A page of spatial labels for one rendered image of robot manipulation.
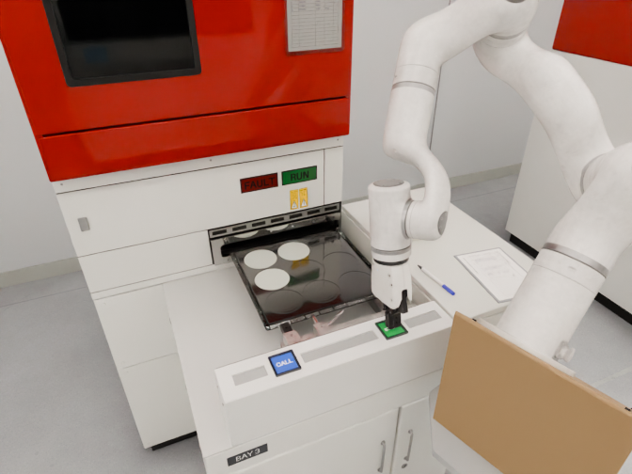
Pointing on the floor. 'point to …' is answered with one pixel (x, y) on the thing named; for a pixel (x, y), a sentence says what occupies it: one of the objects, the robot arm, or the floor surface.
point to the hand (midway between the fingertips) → (392, 319)
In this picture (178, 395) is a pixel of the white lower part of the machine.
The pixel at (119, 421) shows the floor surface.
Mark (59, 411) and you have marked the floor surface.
